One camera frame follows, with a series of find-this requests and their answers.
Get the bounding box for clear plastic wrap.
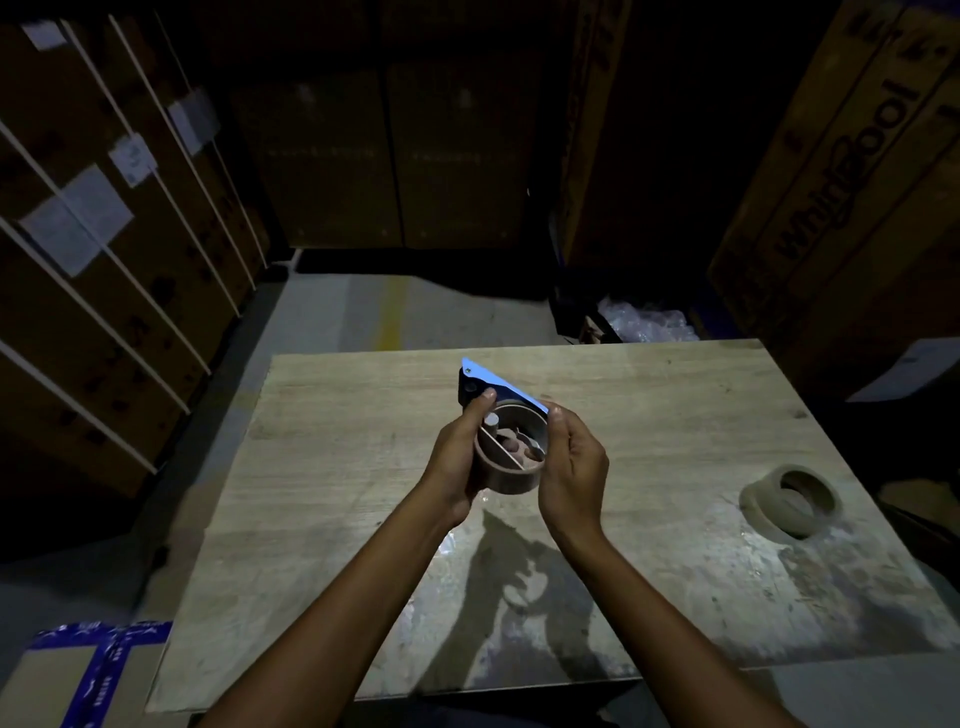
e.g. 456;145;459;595
598;297;700;344

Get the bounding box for black plastic bin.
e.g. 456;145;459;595
551;284;624;345

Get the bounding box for person's left hand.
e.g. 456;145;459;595
419;387;498;526

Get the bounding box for white flat sheet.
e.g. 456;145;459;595
847;337;960;404

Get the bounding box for small printed white label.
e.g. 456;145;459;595
108;133;159;189

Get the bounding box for cardboard box with blue tape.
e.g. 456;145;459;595
0;620;174;728

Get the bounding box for person's right hand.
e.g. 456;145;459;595
536;404;610;547

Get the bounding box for cardboard cartons with white straps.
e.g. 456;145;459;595
0;11;271;500

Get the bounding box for grey paper label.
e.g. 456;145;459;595
168;86;223;155

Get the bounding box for cardboard tape core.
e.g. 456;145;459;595
473;401;549;496

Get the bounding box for clear tape roll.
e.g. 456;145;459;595
738;464;843;545

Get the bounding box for large printed cardboard box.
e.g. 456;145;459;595
708;0;960;391

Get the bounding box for flat brown cardboard piece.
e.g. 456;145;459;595
877;479;960;534

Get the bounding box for plain brown cardboard boxes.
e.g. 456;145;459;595
224;0;556;249

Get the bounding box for person's right forearm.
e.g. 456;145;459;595
558;524;804;728

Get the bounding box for blue tape dispenser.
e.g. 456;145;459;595
457;357;553;496

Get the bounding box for person's left forearm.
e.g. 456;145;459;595
198;479;459;728

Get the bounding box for large white paper label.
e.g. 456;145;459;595
18;164;135;277

